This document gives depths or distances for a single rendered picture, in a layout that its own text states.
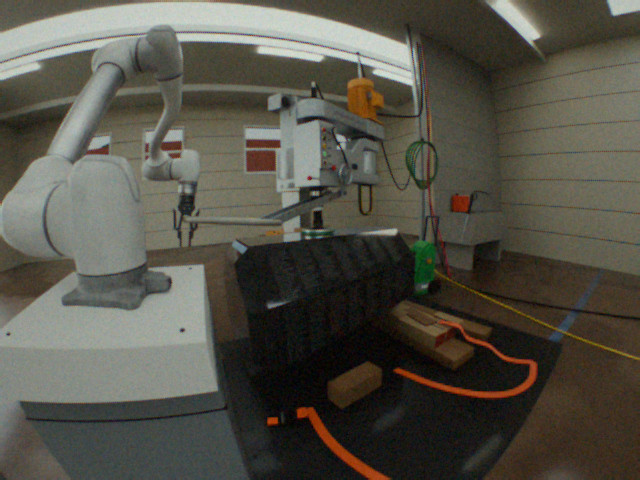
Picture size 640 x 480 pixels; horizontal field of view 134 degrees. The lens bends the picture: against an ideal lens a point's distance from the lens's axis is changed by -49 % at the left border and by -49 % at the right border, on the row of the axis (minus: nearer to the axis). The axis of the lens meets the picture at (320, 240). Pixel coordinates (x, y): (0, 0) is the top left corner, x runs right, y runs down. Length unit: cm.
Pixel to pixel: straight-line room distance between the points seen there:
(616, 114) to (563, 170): 149
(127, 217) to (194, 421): 37
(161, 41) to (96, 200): 59
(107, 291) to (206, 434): 31
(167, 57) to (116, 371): 86
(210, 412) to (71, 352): 24
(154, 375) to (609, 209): 564
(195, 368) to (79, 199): 34
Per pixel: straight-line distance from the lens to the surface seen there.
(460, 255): 428
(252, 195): 757
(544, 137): 593
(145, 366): 41
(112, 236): 51
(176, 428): 52
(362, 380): 147
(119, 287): 53
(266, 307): 119
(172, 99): 105
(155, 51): 97
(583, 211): 562
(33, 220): 62
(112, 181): 52
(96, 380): 45
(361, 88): 240
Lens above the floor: 107
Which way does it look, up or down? 9 degrees down
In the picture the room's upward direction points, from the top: 2 degrees counter-clockwise
